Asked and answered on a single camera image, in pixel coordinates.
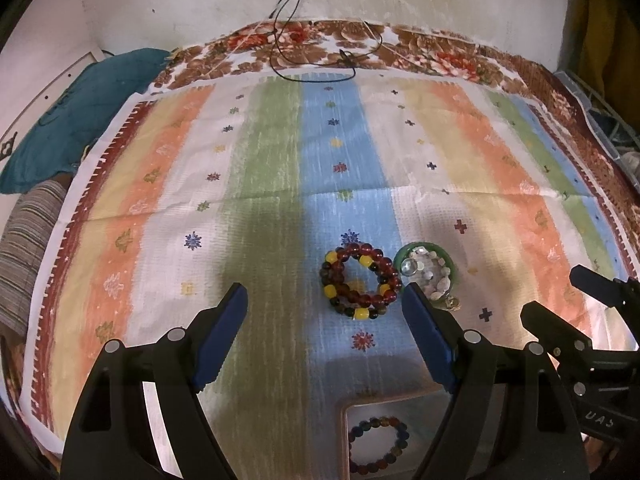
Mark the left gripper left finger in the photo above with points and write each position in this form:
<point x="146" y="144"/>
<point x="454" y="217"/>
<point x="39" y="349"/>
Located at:
<point x="110" y="434"/>

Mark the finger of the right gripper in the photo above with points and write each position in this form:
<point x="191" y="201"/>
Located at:
<point x="550" y="327"/>
<point x="612" y="293"/>

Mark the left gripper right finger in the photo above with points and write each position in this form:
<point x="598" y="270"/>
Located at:
<point x="509" y="417"/>

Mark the silver metal tin box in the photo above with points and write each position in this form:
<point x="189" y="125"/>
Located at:
<point x="388" y="438"/>

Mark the grey patterned cloth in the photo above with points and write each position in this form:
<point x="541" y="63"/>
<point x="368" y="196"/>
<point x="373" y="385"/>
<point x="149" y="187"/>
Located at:
<point x="619" y="140"/>

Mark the grey striped pillow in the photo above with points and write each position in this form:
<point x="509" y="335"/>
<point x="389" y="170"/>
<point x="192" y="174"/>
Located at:
<point x="23" y="243"/>

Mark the mustard yellow garment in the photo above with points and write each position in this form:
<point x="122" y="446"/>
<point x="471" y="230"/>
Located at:
<point x="601" y="46"/>

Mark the striped colourful cloth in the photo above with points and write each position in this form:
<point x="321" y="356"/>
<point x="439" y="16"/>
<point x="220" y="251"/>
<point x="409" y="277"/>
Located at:
<point x="310" y="199"/>

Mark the teal pillow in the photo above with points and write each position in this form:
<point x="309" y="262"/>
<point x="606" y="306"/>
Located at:
<point x="78" y="118"/>

